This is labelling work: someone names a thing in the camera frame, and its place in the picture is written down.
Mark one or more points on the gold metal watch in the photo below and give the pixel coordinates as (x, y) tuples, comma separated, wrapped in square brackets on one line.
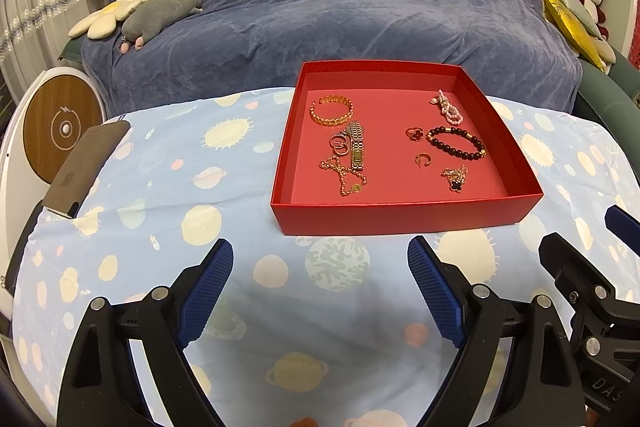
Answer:
[(356, 147)]

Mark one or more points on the red cardboard box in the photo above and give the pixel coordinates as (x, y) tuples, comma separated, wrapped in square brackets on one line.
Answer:
[(390, 187)]

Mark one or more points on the yellow cushion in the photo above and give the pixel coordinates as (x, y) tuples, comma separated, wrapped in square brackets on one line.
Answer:
[(565, 22)]

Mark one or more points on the green sofa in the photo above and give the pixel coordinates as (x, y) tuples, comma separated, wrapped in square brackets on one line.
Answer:
[(600, 92)]

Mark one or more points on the white round wooden-faced device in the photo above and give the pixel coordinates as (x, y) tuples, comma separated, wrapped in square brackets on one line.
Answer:
[(60, 127)]

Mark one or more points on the blue planet print tablecloth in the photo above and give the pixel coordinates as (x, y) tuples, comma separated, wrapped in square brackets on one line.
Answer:
[(200, 187)]

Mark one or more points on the white flower cushion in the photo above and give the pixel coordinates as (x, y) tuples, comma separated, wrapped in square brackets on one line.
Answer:
[(107, 14)]

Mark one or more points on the pair of gold hoop rings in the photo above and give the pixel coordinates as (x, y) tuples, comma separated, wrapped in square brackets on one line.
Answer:
[(345, 149)]

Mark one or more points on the grey plush animal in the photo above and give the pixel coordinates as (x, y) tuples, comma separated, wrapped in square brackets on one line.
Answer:
[(160, 7)]

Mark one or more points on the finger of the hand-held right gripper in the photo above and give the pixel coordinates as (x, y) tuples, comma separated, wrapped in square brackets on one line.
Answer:
[(565, 257), (622, 227)]

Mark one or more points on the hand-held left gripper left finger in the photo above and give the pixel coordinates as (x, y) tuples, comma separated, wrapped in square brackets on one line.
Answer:
[(207, 292)]

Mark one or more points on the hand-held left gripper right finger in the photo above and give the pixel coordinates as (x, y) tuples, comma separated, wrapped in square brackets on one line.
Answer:
[(435, 292)]

